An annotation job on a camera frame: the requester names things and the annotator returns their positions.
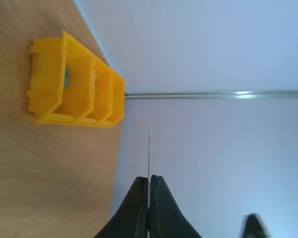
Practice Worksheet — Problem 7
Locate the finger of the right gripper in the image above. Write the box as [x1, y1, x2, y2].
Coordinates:
[239, 213, 270, 238]

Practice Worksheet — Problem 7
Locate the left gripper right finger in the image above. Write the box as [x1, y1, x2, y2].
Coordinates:
[149, 175, 200, 238]

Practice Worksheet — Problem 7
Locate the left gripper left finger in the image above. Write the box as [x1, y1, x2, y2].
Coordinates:
[95, 177, 148, 238]

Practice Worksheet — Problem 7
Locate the white card with red marks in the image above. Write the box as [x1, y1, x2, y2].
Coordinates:
[148, 125, 152, 181]

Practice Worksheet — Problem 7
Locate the teal card stack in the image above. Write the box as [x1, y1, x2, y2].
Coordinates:
[64, 66, 69, 88]

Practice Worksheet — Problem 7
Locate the yellow three-compartment bin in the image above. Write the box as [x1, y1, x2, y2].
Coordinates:
[26, 31, 125, 127]

